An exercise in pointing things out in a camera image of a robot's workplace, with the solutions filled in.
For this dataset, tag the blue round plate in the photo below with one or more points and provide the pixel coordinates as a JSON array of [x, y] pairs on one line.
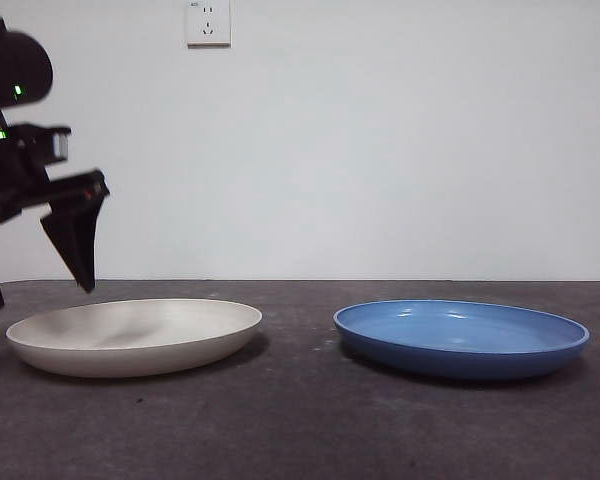
[[460, 335]]

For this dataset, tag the white wall socket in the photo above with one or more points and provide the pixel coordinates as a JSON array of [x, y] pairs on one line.
[[208, 25]]

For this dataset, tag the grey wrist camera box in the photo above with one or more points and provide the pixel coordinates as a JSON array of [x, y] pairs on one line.
[[55, 145]]

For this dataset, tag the white round plate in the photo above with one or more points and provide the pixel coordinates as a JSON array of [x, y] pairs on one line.
[[130, 345]]

